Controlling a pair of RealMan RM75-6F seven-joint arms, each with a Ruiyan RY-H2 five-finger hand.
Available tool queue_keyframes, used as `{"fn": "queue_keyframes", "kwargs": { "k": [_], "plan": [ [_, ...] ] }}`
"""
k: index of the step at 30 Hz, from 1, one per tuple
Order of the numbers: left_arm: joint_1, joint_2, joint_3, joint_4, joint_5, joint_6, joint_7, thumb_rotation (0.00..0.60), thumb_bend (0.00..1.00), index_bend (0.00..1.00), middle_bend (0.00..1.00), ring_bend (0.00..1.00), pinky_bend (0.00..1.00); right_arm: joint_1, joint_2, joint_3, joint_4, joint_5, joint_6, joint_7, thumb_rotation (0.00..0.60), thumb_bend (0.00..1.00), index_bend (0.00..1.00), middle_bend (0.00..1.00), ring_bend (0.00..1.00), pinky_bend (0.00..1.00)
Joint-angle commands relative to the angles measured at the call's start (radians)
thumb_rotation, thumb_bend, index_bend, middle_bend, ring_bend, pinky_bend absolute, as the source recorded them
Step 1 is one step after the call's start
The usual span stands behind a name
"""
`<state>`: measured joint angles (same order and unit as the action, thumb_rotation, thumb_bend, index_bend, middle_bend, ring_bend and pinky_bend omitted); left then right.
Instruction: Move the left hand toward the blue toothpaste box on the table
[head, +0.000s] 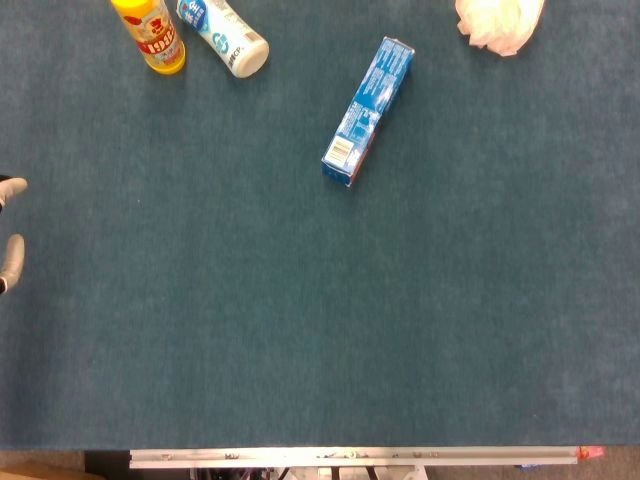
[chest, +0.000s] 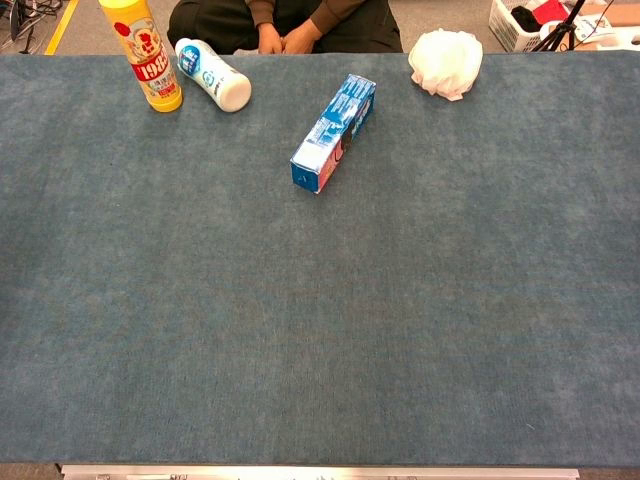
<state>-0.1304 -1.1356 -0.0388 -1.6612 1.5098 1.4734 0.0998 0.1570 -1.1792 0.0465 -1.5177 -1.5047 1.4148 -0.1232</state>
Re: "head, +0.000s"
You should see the teal felt table cloth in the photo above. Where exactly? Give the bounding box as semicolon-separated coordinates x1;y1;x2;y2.
0;0;640;452

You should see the blue toothpaste box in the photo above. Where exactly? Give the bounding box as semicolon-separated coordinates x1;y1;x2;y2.
320;35;416;189

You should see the white bottle with blue label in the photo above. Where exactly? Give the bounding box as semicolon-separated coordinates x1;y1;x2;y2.
176;0;271;79

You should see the yellow bottle with red label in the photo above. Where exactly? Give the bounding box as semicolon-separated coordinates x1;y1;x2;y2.
110;0;187;76

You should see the crumpled white plastic bag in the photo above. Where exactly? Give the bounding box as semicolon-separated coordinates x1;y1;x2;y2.
454;0;546;58

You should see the brown cardboard box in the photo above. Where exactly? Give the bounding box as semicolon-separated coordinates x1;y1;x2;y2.
0;461;104;480

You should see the aluminium frame rail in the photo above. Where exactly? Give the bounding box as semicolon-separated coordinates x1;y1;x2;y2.
129;446;581;470

